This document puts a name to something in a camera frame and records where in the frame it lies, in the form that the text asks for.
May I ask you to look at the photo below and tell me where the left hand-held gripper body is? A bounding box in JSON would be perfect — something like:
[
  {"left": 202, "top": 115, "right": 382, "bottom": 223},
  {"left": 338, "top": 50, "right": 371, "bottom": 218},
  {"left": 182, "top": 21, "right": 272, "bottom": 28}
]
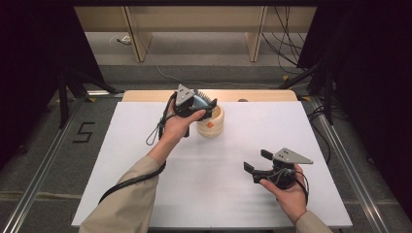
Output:
[{"left": 174, "top": 83, "right": 208, "bottom": 121}]

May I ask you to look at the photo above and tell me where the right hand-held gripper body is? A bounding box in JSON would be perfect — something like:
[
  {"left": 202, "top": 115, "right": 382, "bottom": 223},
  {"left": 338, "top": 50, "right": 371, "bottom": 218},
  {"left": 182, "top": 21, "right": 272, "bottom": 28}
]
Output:
[{"left": 252, "top": 147, "right": 315, "bottom": 191}]

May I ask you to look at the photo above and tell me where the cream ribbed cup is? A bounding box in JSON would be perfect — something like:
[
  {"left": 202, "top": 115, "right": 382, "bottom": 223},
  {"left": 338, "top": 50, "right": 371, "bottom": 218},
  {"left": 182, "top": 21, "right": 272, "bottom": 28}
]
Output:
[{"left": 195, "top": 104, "right": 225, "bottom": 139}]

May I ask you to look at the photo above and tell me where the person's left hand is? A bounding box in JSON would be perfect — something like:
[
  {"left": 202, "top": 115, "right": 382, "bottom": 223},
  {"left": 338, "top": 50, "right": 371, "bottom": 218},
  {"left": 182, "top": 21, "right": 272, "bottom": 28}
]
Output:
[{"left": 154, "top": 102, "right": 207, "bottom": 156}]

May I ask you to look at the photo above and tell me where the person's right hand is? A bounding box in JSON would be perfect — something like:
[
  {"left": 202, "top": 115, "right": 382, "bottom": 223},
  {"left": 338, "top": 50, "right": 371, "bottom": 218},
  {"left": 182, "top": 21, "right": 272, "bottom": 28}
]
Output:
[{"left": 258, "top": 163, "right": 309, "bottom": 226}]

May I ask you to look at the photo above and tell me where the light wooden table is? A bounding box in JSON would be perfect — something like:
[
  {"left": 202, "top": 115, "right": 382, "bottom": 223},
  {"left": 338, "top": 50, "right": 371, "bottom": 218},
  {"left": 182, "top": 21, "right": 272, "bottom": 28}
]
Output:
[{"left": 121, "top": 89, "right": 299, "bottom": 103}]

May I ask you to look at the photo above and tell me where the black metal stand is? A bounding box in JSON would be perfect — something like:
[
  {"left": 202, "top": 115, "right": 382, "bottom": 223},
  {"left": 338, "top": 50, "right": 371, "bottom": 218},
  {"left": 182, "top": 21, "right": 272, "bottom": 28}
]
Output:
[
  {"left": 277, "top": 62, "right": 334, "bottom": 126},
  {"left": 57, "top": 66, "right": 125, "bottom": 130}
]

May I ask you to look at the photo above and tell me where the light wooden bench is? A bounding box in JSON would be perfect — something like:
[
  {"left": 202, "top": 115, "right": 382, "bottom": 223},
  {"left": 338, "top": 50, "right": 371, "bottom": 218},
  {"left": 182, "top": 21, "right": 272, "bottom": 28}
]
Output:
[{"left": 74, "top": 5, "right": 318, "bottom": 63}]

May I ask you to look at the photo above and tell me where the black curtain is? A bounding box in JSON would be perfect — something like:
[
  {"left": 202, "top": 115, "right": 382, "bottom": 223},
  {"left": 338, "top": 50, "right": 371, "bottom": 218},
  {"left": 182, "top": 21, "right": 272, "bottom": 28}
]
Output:
[
  {"left": 297, "top": 0, "right": 412, "bottom": 221},
  {"left": 0, "top": 0, "right": 106, "bottom": 169}
]

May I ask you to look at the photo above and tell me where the thin black lanyard cord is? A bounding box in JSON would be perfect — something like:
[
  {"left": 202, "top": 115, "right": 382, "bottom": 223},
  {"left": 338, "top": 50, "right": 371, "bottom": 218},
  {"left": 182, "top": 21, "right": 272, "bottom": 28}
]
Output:
[{"left": 145, "top": 91, "right": 179, "bottom": 147}]

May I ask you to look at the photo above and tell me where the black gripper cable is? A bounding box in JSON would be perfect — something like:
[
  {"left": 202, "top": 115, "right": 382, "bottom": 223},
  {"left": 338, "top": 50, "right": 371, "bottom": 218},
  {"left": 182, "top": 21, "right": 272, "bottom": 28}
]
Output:
[{"left": 292, "top": 169, "right": 310, "bottom": 206}]

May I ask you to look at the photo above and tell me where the aluminium floor rail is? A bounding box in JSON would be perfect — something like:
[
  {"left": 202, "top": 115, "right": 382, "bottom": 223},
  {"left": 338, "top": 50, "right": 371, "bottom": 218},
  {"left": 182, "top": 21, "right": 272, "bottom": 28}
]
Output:
[
  {"left": 309, "top": 96, "right": 390, "bottom": 233},
  {"left": 0, "top": 96, "right": 88, "bottom": 233}
]

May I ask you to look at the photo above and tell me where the thick black cable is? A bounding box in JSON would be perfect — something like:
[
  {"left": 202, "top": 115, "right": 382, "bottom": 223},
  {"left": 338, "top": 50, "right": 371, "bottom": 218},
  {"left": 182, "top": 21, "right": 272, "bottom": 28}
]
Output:
[{"left": 97, "top": 160, "right": 167, "bottom": 204}]

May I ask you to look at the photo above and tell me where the bundle of black cables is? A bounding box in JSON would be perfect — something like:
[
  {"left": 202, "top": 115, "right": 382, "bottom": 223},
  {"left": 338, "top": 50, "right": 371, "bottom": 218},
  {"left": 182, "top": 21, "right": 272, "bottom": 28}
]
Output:
[{"left": 261, "top": 5, "right": 309, "bottom": 76}]

